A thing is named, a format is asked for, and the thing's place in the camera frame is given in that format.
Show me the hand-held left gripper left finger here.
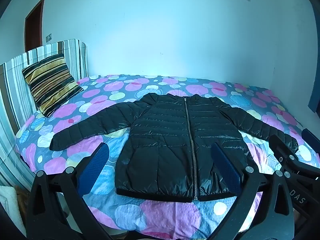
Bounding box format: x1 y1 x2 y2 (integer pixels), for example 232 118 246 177
26 142 113 240

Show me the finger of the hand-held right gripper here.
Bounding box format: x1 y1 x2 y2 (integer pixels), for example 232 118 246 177
301 129 320 155
270 134 300 173

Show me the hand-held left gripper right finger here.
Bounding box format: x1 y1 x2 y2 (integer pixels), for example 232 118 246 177
211 142 295 240

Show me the black puffer jacket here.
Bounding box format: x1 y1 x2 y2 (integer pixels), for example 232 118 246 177
49 92 299 203

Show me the bed with polka dot bedspread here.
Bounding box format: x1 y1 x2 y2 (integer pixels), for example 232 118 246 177
15 74 320 240

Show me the striped yellow black pillow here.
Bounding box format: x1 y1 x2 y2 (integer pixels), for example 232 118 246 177
22 55 84 118

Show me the white cloth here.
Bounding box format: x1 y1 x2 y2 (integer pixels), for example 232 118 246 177
0 185 19 220

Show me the striped padded headboard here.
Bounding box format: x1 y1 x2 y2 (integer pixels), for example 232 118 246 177
0 39 89 188

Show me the brown wooden door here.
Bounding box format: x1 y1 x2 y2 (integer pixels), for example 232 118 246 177
24 0 45 53

